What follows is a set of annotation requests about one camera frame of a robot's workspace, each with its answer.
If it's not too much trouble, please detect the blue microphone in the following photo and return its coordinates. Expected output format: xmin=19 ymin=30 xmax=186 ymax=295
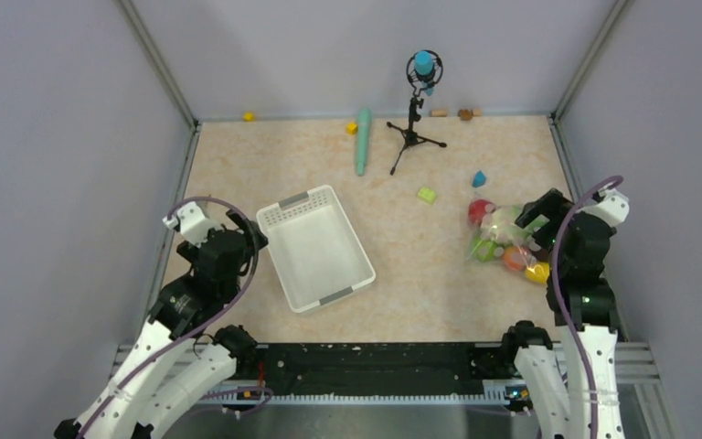
xmin=406 ymin=50 xmax=443 ymax=97

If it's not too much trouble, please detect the blue toy block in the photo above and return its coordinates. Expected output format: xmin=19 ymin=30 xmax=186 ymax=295
xmin=472 ymin=171 xmax=487 ymax=188

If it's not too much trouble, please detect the green lego brick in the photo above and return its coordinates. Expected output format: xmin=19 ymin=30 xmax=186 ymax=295
xmin=417 ymin=187 xmax=438 ymax=205

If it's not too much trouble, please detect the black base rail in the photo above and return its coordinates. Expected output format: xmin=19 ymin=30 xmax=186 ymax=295
xmin=233 ymin=342 xmax=529 ymax=404

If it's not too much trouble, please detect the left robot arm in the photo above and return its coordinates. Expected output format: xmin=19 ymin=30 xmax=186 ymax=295
xmin=53 ymin=201 xmax=268 ymax=438

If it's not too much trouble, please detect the yellow toy banana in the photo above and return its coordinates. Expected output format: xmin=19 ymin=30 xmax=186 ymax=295
xmin=524 ymin=262 xmax=550 ymax=284

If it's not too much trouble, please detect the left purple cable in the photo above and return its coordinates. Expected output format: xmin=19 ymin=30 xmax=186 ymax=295
xmin=75 ymin=195 xmax=274 ymax=439

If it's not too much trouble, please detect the brown wooden block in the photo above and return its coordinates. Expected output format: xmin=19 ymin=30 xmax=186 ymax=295
xmin=457 ymin=108 xmax=484 ymax=122

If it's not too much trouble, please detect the green toy apple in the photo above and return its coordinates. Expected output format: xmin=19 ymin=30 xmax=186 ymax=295
xmin=470 ymin=239 xmax=500 ymax=262

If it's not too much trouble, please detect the red toy apple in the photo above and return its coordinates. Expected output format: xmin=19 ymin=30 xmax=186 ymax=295
xmin=467 ymin=198 xmax=496 ymax=225

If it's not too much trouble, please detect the teal cylindrical toy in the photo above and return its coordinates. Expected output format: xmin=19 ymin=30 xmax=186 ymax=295
xmin=355 ymin=108 xmax=372 ymax=177

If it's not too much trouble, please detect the clear pink zip top bag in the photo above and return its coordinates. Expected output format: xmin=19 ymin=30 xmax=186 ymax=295
xmin=466 ymin=198 xmax=550 ymax=284

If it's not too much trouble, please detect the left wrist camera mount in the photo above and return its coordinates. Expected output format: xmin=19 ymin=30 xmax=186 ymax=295
xmin=162 ymin=201 xmax=222 ymax=248

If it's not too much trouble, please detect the orange toy peach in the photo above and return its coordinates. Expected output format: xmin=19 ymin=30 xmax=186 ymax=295
xmin=502 ymin=246 xmax=532 ymax=272

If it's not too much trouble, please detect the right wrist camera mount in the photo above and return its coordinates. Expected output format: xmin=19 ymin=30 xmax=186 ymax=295
xmin=579 ymin=187 xmax=630 ymax=228

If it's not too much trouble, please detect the white perforated plastic basket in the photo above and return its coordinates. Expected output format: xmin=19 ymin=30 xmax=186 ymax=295
xmin=256 ymin=185 xmax=377 ymax=315

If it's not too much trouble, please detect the white toy garlic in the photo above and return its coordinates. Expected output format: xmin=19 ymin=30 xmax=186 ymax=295
xmin=490 ymin=205 xmax=530 ymax=245

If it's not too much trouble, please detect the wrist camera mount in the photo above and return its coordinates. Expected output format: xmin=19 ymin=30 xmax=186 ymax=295
xmin=162 ymin=201 xmax=222 ymax=248
xmin=579 ymin=187 xmax=630 ymax=228

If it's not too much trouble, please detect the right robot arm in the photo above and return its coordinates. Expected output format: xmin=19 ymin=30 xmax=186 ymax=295
xmin=499 ymin=183 xmax=630 ymax=438

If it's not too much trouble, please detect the black tripod microphone stand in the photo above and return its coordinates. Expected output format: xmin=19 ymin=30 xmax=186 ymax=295
xmin=386 ymin=89 xmax=447 ymax=176

